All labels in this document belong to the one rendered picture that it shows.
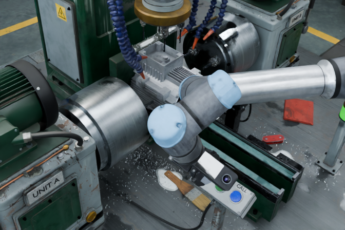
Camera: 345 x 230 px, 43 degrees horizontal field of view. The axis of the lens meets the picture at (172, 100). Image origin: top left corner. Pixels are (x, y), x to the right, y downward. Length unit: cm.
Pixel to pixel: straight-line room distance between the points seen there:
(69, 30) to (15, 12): 272
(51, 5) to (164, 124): 86
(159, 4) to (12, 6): 310
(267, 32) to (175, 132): 100
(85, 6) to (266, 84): 68
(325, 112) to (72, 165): 115
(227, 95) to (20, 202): 57
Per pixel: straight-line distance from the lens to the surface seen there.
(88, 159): 119
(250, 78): 100
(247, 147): 150
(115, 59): 146
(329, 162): 168
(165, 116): 82
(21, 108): 106
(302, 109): 189
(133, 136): 130
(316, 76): 105
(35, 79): 106
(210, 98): 83
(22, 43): 377
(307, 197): 157
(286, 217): 150
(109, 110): 125
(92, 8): 145
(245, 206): 116
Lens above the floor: 198
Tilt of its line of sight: 40 degrees down
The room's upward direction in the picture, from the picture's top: 3 degrees clockwise
